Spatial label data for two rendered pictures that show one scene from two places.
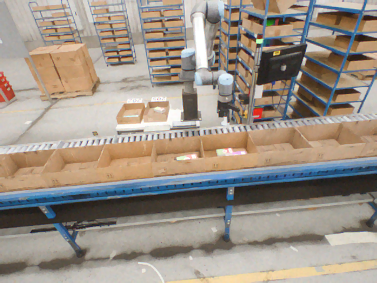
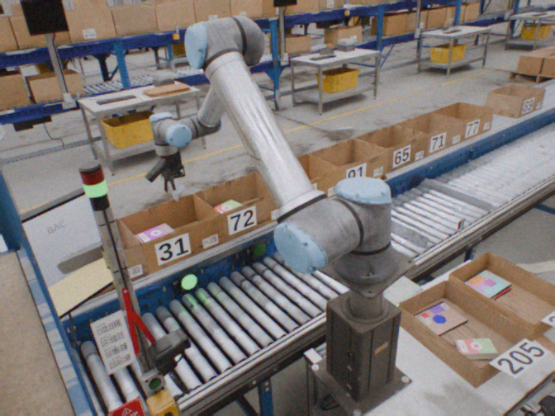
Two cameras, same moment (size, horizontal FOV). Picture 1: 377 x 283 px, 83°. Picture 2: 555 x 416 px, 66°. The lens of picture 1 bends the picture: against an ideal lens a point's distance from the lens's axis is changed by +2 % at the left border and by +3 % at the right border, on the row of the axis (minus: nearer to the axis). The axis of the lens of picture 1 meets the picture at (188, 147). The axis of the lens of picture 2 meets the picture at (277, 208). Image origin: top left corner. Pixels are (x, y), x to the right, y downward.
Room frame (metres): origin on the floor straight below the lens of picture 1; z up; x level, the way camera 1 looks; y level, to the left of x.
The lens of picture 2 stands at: (3.06, -0.85, 2.04)
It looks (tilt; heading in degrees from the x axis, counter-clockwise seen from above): 29 degrees down; 147
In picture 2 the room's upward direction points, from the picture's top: 4 degrees counter-clockwise
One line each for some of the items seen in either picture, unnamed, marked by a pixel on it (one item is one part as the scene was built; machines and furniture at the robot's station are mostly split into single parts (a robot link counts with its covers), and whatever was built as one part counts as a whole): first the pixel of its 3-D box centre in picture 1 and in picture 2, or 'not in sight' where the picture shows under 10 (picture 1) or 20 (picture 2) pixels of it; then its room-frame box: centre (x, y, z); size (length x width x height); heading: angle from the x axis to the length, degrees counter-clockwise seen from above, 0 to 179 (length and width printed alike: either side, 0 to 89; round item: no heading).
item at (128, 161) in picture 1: (129, 161); (298, 182); (1.27, 0.48, 0.96); 0.39 x 0.29 x 0.17; 91
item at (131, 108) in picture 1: (131, 112); (506, 293); (2.42, 0.69, 0.80); 0.38 x 0.28 x 0.10; 177
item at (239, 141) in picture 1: (227, 151); (173, 231); (1.29, -0.30, 0.96); 0.39 x 0.29 x 0.17; 92
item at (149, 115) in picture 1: (156, 111); (459, 328); (2.42, 0.37, 0.80); 0.38 x 0.28 x 0.10; 176
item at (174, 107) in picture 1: (159, 115); (453, 343); (2.42, 0.34, 0.74); 1.00 x 0.58 x 0.03; 88
